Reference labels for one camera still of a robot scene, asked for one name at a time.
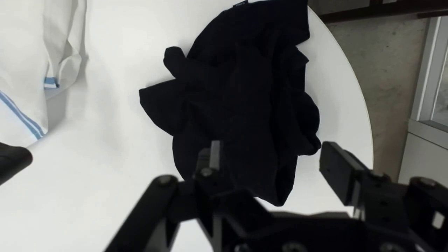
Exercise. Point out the white door with window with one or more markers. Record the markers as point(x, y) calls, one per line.
point(428, 92)

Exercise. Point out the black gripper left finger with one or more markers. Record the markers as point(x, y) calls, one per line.
point(204, 186)

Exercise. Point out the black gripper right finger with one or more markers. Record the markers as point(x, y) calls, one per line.
point(354, 176)

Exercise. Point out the black stand with clamp base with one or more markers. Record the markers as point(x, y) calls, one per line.
point(11, 161)

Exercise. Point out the white cloth with blue stripes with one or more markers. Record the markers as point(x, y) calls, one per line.
point(22, 70)

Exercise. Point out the black t-shirt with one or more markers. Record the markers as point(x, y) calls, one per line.
point(242, 92)

